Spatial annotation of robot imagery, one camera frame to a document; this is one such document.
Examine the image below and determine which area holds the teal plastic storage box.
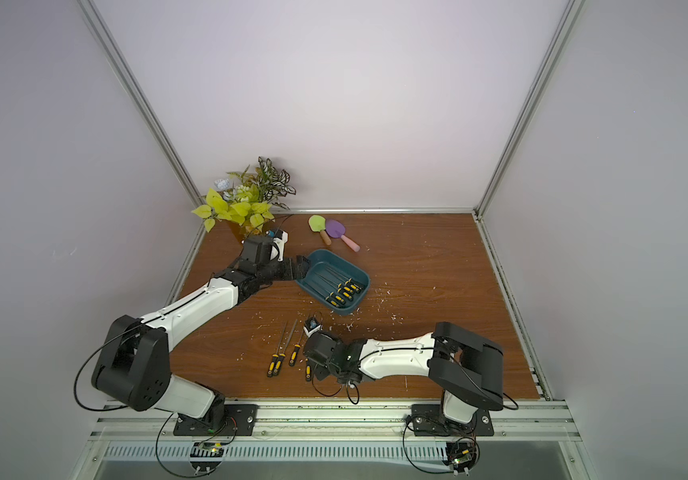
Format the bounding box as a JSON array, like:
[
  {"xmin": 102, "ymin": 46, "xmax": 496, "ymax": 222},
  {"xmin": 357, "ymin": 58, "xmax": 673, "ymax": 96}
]
[{"xmin": 296, "ymin": 249, "xmax": 371, "ymax": 316}]

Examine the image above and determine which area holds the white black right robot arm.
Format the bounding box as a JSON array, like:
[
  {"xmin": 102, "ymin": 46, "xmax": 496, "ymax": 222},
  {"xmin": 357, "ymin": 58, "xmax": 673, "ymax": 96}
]
[{"xmin": 304, "ymin": 322, "xmax": 505, "ymax": 424}]

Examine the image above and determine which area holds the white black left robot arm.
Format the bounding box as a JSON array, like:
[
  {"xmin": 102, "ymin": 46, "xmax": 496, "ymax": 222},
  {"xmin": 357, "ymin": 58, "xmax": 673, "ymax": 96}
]
[{"xmin": 91, "ymin": 230, "xmax": 311, "ymax": 429}]

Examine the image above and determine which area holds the amber glass vase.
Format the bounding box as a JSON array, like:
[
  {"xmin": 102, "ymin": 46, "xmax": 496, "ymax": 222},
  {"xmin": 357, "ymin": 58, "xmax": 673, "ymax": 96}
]
[{"xmin": 226, "ymin": 220, "xmax": 276, "ymax": 243}]

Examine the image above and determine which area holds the artificial green leafy plant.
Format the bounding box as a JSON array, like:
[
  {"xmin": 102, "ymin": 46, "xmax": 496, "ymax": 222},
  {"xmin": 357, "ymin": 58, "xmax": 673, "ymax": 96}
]
[{"xmin": 191, "ymin": 157, "xmax": 297, "ymax": 232}]

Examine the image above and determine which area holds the left small circuit board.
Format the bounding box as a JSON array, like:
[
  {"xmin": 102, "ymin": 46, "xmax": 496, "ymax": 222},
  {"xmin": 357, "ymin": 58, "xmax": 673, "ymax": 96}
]
[{"xmin": 189, "ymin": 442, "xmax": 226, "ymax": 477}]

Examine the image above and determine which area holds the small circuit board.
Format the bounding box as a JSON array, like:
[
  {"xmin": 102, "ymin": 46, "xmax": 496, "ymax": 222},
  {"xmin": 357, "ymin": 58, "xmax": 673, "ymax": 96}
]
[
  {"xmin": 189, "ymin": 442, "xmax": 226, "ymax": 477},
  {"xmin": 445, "ymin": 441, "xmax": 481, "ymax": 476}
]

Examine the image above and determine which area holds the right small circuit board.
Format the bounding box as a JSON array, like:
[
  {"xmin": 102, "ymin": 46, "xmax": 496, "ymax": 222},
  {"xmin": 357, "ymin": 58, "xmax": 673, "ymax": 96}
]
[{"xmin": 445, "ymin": 441, "xmax": 481, "ymax": 476}]

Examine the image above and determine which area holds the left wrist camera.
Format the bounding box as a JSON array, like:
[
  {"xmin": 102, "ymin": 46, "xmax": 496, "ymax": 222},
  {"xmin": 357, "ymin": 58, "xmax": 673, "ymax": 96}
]
[{"xmin": 266, "ymin": 229, "xmax": 289, "ymax": 262}]

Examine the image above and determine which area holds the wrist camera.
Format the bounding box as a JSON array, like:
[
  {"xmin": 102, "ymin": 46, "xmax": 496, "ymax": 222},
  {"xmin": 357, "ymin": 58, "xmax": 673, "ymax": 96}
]
[
  {"xmin": 304, "ymin": 316, "xmax": 322, "ymax": 338},
  {"xmin": 266, "ymin": 229, "xmax": 289, "ymax": 262}
]

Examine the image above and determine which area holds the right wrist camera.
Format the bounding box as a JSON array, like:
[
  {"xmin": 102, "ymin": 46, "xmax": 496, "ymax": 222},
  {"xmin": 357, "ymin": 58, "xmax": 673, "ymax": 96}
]
[{"xmin": 304, "ymin": 316, "xmax": 322, "ymax": 338}]

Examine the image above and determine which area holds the green trowel wooden handle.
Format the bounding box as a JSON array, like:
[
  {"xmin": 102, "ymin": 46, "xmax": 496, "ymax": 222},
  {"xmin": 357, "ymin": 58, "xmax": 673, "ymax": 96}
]
[{"xmin": 308, "ymin": 215, "xmax": 332, "ymax": 246}]

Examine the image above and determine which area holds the purple trowel pink handle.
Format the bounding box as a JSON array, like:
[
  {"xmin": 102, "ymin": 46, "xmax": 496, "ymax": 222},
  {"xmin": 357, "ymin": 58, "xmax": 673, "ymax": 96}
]
[{"xmin": 325, "ymin": 219, "xmax": 361, "ymax": 252}]

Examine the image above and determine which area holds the aluminium mounting rail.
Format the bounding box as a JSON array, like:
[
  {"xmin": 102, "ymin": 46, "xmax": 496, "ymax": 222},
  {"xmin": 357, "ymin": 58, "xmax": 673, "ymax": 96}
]
[{"xmin": 89, "ymin": 398, "xmax": 582, "ymax": 442}]

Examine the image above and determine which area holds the white slotted cable duct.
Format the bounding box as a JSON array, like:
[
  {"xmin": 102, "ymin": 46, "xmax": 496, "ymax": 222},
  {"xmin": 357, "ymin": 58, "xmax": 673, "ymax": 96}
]
[{"xmin": 104, "ymin": 441, "xmax": 447, "ymax": 463}]

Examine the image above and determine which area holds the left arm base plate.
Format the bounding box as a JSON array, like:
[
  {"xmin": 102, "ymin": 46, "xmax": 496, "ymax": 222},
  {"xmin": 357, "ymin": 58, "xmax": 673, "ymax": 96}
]
[{"xmin": 173, "ymin": 403, "xmax": 259, "ymax": 437}]

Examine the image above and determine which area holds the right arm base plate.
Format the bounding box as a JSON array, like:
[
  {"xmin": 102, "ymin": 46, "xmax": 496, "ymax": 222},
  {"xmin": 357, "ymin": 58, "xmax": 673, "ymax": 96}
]
[{"xmin": 406, "ymin": 403, "xmax": 495, "ymax": 437}]

